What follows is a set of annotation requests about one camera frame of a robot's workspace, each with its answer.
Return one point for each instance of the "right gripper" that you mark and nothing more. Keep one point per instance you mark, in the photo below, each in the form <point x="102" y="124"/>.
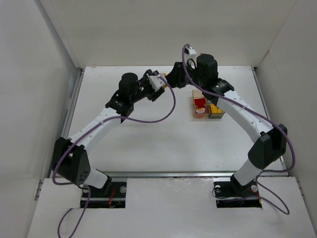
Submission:
<point x="178" y="76"/>

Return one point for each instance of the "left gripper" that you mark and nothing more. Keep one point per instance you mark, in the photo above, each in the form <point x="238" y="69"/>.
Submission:
<point x="150" y="87"/>

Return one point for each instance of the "red lego brick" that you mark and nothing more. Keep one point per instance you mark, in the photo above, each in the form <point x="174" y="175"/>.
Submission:
<point x="200" y="102"/>

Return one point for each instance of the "yellow lego brick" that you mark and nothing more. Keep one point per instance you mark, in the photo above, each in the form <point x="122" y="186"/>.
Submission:
<point x="215" y="110"/>

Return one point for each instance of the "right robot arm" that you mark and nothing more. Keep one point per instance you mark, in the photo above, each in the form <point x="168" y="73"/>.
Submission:
<point x="269" y="140"/>

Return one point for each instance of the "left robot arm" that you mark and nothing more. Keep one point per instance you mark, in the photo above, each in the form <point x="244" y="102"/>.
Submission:
<point x="71" y="155"/>

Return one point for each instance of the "orange transparent container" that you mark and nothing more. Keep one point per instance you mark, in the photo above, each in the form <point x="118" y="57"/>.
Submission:
<point x="198" y="94"/>

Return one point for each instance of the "grey transparent container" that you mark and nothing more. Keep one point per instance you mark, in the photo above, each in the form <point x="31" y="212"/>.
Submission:
<point x="214" y="116"/>

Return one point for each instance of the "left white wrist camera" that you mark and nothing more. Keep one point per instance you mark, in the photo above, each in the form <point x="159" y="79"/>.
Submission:
<point x="156" y="81"/>

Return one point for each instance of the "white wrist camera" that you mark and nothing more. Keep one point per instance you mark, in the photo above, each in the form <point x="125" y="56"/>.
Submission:
<point x="156" y="81"/>
<point x="190" y="56"/>

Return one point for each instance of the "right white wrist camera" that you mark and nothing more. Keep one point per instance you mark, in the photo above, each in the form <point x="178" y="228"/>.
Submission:
<point x="190" y="56"/>

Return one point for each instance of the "aluminium rail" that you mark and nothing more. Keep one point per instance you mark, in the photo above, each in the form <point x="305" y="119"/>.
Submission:
<point x="168" y="174"/>

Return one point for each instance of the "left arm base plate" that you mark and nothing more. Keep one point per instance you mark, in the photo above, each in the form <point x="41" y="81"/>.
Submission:
<point x="114" y="199"/>

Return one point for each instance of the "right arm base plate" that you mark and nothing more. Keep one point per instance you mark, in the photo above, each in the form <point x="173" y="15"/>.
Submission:
<point x="227" y="197"/>

